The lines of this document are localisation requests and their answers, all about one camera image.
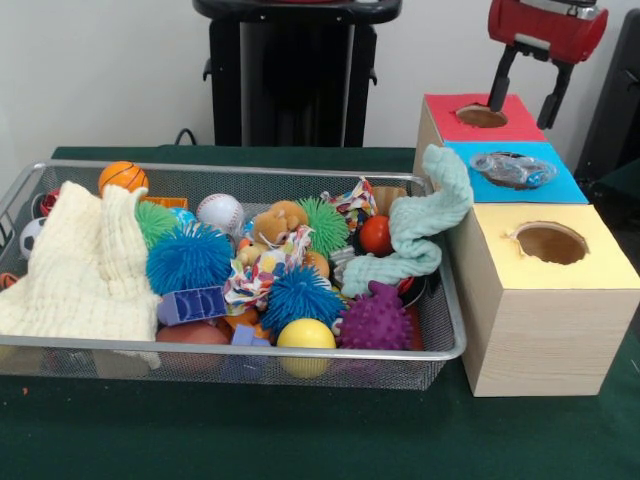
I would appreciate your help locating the green rubber koosh ball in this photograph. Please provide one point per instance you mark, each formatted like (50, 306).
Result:
(327, 222)

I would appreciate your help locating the blue rubber koosh ball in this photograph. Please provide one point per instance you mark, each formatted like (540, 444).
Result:
(187, 260)
(300, 297)

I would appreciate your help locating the wooden box with three holes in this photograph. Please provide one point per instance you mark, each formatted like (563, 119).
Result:
(550, 330)

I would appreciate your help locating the yellow smooth ball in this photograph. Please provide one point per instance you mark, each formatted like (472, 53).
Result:
(306, 336)

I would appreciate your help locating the clear mesh bin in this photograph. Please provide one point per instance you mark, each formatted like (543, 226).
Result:
(440, 320)

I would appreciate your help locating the orange toy basketball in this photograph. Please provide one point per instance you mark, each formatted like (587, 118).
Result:
(122, 176)

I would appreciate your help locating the mint green waffle cloth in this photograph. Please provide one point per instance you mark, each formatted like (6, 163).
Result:
(425, 225)

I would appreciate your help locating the brown plush monkey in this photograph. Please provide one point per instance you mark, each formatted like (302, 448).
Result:
(277, 220)

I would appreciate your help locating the cream waffle cloth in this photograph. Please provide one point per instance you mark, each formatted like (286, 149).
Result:
(75, 280)

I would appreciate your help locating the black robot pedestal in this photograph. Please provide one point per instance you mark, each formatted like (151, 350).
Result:
(295, 75)

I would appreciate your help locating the dark green table cloth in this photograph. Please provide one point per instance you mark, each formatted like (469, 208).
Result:
(625, 182)
(300, 435)

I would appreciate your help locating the crushed clear plastic bottle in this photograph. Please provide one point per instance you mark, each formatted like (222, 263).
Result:
(515, 170)

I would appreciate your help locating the orange smooth ball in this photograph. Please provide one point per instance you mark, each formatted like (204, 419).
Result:
(376, 234)

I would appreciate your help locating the purple spiky ball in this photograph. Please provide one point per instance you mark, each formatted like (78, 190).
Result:
(377, 320)

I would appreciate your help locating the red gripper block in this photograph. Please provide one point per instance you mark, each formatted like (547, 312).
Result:
(545, 25)

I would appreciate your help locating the white toy baseball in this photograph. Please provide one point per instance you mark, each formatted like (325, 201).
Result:
(220, 210)

